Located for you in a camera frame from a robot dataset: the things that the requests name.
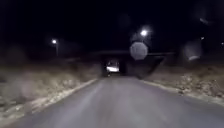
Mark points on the dark underpass bridge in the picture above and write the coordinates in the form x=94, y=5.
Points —
x=100, y=58

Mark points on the grey asphalt road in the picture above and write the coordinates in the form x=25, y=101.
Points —
x=123, y=106

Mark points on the grass verge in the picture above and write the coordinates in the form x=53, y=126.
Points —
x=40, y=85
x=193, y=81

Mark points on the street lamp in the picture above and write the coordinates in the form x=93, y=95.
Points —
x=143, y=32
x=54, y=41

